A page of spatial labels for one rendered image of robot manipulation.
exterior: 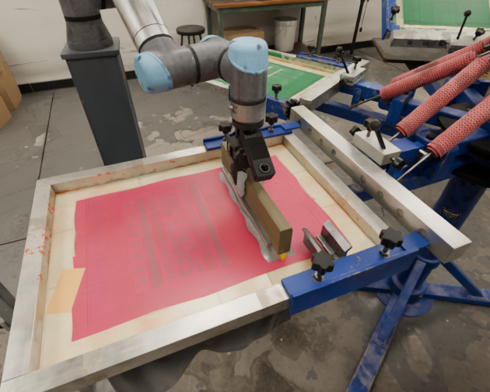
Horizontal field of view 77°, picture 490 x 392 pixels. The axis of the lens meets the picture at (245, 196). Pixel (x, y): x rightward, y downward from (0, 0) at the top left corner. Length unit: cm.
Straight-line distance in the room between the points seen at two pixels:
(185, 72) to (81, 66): 69
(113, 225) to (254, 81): 49
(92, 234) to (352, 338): 132
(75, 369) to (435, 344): 162
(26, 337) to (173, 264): 28
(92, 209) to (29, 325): 34
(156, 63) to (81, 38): 66
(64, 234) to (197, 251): 34
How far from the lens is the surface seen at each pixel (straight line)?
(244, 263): 70
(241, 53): 61
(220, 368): 162
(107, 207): 90
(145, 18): 70
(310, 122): 105
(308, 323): 173
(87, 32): 128
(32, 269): 78
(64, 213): 94
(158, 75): 64
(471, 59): 123
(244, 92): 63
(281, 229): 63
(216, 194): 87
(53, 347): 70
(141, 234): 80
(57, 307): 74
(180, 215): 82
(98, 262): 78
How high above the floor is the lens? 152
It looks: 41 degrees down
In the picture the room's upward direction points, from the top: straight up
